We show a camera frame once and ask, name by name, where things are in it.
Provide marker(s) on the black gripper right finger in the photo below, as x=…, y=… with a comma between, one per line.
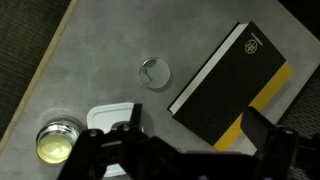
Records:
x=281, y=148

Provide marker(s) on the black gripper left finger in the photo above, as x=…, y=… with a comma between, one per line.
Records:
x=140, y=156

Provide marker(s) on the white container lid with button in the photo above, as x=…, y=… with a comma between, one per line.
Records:
x=105, y=117

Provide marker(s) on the round glass candle lid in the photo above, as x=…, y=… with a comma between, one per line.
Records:
x=154, y=73

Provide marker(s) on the candle in silver glass jar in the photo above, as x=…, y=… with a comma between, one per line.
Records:
x=55, y=140

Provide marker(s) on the black and yellow book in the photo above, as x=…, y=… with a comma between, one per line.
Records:
x=245, y=70

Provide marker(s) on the grey concrete coffee table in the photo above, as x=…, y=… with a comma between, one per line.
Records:
x=98, y=57

